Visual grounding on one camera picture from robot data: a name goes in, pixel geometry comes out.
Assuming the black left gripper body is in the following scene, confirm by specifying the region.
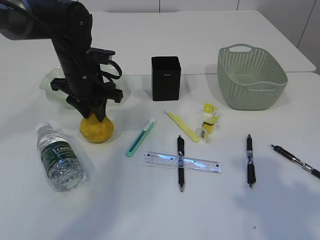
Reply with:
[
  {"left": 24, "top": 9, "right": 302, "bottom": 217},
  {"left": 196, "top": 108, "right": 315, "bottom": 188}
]
[{"left": 51, "top": 48, "right": 123, "bottom": 108}]

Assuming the black pen under ruler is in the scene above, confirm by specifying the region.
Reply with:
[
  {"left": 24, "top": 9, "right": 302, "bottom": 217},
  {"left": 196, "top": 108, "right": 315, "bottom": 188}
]
[{"left": 177, "top": 135, "right": 185, "bottom": 192}]

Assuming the yellow utility knife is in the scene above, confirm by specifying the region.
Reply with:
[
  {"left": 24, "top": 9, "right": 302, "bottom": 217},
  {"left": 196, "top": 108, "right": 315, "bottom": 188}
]
[{"left": 165, "top": 110, "right": 200, "bottom": 143}]

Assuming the black square pen holder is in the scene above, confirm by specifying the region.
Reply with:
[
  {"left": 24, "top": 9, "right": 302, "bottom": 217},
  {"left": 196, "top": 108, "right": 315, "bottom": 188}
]
[{"left": 151, "top": 56, "right": 182, "bottom": 102}]

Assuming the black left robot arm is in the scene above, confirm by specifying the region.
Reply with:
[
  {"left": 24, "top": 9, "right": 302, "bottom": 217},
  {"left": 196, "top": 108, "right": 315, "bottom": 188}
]
[{"left": 0, "top": 0, "right": 123, "bottom": 122}]

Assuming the clear water bottle green label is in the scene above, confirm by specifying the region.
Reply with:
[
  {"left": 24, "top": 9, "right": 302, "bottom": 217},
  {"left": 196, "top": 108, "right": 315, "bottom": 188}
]
[{"left": 36, "top": 122, "right": 86, "bottom": 192}]

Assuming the yellow pear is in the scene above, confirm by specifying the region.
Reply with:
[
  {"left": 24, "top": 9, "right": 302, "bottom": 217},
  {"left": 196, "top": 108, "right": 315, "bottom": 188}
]
[{"left": 79, "top": 113, "right": 114, "bottom": 143}]

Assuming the green plastic woven basket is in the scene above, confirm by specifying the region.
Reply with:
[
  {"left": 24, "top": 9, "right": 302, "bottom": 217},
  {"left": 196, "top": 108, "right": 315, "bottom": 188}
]
[{"left": 217, "top": 43, "right": 288, "bottom": 111}]

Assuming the yellow white waste paper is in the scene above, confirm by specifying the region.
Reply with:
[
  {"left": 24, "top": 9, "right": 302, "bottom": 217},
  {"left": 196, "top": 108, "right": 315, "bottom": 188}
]
[{"left": 195, "top": 103, "right": 219, "bottom": 143}]

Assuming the teal utility knife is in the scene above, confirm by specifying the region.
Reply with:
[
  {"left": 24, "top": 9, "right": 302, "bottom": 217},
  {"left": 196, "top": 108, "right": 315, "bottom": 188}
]
[{"left": 125, "top": 118, "right": 156, "bottom": 157}]

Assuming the clear plastic ruler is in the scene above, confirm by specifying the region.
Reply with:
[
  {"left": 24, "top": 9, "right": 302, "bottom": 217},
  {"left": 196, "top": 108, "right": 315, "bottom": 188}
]
[{"left": 143, "top": 151, "right": 222, "bottom": 174}]

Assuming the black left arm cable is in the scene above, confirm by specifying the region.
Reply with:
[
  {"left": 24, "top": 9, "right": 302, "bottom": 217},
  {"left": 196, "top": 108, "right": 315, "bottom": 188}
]
[{"left": 0, "top": 2, "right": 123, "bottom": 88}]

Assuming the black pen middle right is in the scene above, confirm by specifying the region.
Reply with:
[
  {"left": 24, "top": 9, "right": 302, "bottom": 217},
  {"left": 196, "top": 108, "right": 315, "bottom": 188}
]
[{"left": 246, "top": 134, "right": 256, "bottom": 189}]

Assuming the black pen far right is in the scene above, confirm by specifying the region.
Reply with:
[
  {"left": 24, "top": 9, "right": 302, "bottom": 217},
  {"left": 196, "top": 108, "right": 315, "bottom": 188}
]
[{"left": 271, "top": 144, "right": 320, "bottom": 179}]

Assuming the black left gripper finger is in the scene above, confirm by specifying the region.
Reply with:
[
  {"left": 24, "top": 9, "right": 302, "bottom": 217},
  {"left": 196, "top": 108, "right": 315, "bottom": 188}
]
[
  {"left": 92, "top": 99, "right": 107, "bottom": 122},
  {"left": 66, "top": 96, "right": 91, "bottom": 119}
]

